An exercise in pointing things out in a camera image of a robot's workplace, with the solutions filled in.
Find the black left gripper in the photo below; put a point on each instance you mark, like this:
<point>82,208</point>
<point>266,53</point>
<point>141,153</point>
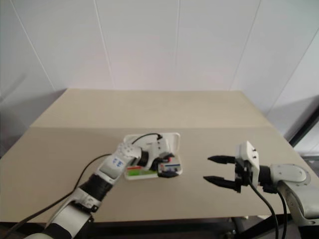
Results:
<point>155,165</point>

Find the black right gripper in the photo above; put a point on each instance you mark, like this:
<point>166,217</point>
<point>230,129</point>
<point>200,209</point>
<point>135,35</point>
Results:
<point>242,175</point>

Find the white eraser with print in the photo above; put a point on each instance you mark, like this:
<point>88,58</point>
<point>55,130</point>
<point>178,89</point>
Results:
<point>174,169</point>

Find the green and red object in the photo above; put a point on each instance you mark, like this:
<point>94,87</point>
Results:
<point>135,172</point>

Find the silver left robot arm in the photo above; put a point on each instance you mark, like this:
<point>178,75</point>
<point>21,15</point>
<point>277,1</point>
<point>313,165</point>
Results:
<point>114,164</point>

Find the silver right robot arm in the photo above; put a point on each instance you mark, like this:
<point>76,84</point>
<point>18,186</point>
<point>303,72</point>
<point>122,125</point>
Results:
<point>289,174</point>

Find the white plastic tray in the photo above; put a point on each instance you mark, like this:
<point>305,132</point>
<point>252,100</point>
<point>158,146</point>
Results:
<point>174,142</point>

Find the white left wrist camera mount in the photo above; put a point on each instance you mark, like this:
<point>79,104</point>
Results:
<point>162,145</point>

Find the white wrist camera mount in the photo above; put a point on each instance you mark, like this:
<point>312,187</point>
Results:
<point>162,145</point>
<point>249,152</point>

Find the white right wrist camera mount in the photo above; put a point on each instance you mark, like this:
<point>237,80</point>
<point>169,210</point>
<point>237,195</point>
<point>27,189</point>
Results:
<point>249,152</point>

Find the black table frame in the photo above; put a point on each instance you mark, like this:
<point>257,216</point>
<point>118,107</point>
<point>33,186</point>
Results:
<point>174,229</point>

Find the dark metal frame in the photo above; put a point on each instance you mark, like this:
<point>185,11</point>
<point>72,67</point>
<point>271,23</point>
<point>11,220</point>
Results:
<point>306,129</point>

